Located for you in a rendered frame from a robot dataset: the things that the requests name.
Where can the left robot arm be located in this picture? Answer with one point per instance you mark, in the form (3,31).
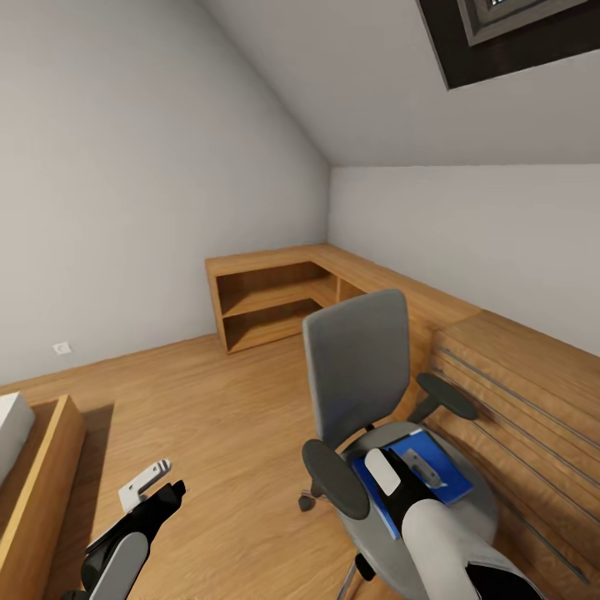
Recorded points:
(116,557)

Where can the fixed window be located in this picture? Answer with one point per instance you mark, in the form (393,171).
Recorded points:
(478,40)

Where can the bed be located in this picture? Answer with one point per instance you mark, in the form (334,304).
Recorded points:
(40,445)

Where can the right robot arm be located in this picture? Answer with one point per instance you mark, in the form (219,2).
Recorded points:
(454,563)

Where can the cabinet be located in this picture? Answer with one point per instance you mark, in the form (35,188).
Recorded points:
(536,440)

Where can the swivel chair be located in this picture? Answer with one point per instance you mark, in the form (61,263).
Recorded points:
(358,357)

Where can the folder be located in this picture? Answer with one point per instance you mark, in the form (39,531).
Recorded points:
(454,484)

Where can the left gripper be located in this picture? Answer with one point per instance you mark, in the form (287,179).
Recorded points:
(164,503)

